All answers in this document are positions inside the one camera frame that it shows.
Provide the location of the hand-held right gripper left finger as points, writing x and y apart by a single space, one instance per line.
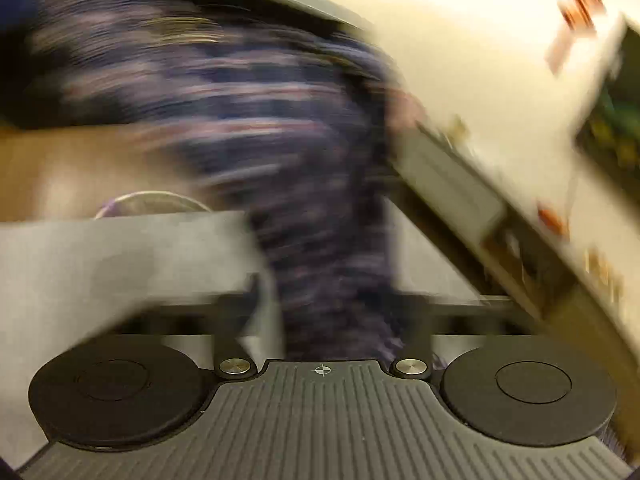
227 320

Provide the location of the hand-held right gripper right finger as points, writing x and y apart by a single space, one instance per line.
420 320

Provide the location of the purple plaid shirt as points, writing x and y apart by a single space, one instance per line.
300 160

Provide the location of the purple rimmed round basket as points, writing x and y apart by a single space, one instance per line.
150 202

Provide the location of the long low grey cabinet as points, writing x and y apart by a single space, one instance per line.
450 180

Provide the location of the red toy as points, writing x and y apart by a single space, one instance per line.
552 221

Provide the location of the orange figurines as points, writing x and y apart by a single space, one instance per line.
604 272

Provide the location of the yellow figurine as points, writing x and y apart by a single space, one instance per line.
457 129

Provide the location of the pink plush toy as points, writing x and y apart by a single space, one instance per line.
406 110

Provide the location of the dark framed wall picture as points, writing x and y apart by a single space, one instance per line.
620 120

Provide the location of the red wall decoration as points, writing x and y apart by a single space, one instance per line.
582 7

